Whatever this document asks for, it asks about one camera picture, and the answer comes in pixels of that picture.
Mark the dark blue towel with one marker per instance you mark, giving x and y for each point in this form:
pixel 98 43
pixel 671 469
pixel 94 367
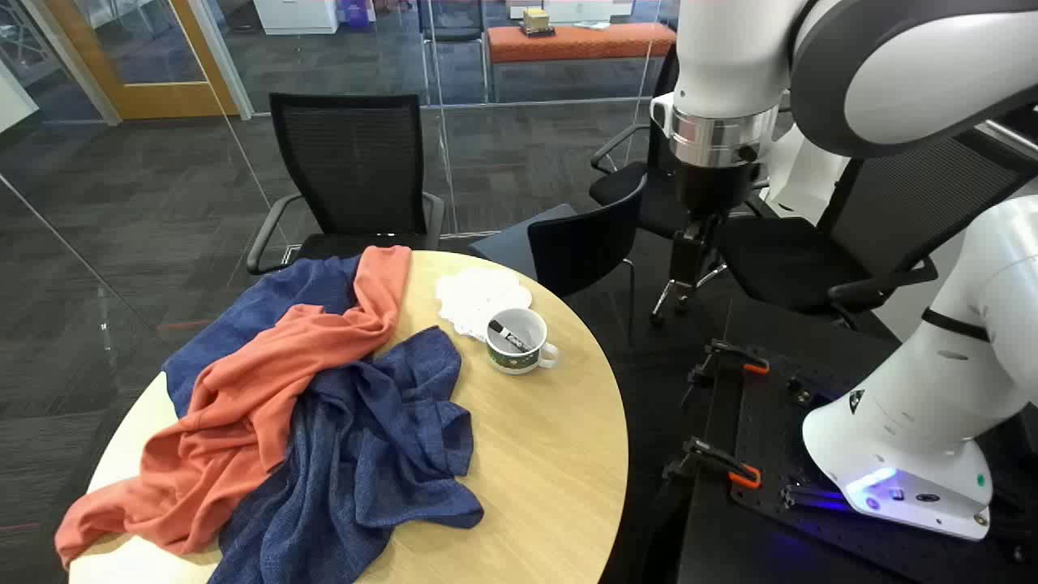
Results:
pixel 371 444

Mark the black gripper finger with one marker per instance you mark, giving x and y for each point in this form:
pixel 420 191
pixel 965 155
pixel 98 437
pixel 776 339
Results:
pixel 656 314
pixel 685 297

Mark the white lace doily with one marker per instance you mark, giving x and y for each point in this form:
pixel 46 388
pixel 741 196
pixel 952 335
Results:
pixel 472 297

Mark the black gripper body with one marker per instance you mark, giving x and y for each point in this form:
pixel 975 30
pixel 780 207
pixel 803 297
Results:
pixel 709 196

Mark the orange black clamp upper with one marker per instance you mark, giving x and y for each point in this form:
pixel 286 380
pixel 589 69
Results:
pixel 726 356

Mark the wooden door frame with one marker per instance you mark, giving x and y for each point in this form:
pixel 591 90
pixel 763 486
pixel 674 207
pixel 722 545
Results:
pixel 145 59

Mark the black office chair far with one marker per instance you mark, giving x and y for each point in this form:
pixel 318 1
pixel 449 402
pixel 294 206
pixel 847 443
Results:
pixel 358 167

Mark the orange black clamp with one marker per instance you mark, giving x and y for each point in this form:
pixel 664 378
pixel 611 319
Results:
pixel 695 453
pixel 726 356

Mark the white green mug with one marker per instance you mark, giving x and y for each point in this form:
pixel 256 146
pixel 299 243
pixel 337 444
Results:
pixel 528 326

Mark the black office chair right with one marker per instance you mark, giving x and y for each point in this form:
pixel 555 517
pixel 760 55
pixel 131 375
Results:
pixel 877 230

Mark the orange black clamp lower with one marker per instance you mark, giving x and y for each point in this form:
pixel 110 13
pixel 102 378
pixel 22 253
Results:
pixel 695 453

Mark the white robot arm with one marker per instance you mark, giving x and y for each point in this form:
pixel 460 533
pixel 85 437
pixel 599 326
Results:
pixel 869 80

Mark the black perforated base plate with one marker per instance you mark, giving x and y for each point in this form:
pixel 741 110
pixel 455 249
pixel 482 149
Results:
pixel 901 443

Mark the round wooden table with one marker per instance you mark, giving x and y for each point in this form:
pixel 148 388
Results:
pixel 550 460

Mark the black office chair near table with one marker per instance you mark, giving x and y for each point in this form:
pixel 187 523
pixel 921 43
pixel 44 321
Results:
pixel 567 249

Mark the orange bench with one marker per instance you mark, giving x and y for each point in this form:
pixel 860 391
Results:
pixel 576 43

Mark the orange cloth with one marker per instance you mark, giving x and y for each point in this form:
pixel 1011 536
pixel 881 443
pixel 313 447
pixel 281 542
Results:
pixel 251 372

